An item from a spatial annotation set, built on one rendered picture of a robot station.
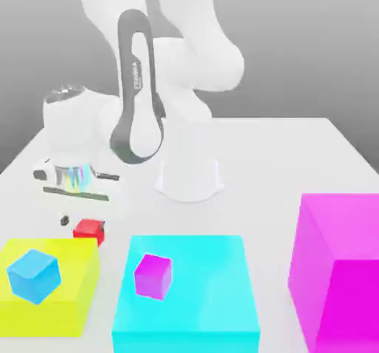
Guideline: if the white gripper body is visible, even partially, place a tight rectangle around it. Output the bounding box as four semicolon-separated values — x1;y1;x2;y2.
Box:
37;179;124;213

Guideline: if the small red cube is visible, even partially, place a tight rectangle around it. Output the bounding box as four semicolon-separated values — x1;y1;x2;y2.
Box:
73;218;107;246

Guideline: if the small blue cube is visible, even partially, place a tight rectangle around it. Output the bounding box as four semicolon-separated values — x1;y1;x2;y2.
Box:
6;248;62;306

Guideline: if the small purple cube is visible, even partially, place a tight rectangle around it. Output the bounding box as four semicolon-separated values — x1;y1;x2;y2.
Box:
133;253;173;302

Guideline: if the large yellow box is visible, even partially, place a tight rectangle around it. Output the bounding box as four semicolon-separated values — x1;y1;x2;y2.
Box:
0;237;101;338

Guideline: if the large cyan box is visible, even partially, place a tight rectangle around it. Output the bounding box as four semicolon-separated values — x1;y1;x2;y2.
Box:
111;235;261;353

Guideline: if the large magenta box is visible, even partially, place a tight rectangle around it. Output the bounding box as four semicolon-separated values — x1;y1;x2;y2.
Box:
287;192;379;353

